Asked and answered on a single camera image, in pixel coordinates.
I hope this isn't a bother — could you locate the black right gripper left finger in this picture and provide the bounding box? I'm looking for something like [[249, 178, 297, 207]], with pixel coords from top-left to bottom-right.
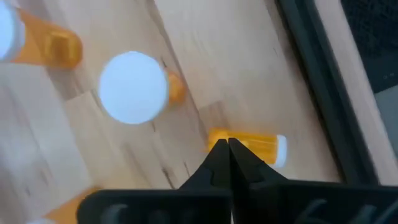
[[178, 139, 233, 191]]

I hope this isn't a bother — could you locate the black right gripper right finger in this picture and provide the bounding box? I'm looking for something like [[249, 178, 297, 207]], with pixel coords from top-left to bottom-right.
[[229, 138, 290, 191]]

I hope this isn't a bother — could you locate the small orange pill bottle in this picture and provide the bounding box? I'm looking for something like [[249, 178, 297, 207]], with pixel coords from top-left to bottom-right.
[[205, 126, 289, 169]]

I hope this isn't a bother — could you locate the large orange pill bottle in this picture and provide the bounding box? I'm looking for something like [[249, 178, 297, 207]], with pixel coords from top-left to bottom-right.
[[26, 185, 105, 224], [98, 50, 188, 126], [0, 1, 84, 70]]

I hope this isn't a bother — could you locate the black floor vent grate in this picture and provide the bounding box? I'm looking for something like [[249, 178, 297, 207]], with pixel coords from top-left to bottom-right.
[[340, 0, 398, 94]]

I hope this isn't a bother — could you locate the black metal table frame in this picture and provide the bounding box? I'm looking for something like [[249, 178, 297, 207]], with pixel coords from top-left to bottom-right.
[[275, 0, 385, 187]]

